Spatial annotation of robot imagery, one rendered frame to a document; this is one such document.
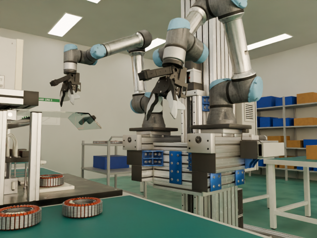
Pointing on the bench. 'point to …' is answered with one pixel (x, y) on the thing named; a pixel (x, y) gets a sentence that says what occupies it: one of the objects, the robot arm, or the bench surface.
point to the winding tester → (11, 63)
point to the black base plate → (9, 199)
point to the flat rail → (19, 123)
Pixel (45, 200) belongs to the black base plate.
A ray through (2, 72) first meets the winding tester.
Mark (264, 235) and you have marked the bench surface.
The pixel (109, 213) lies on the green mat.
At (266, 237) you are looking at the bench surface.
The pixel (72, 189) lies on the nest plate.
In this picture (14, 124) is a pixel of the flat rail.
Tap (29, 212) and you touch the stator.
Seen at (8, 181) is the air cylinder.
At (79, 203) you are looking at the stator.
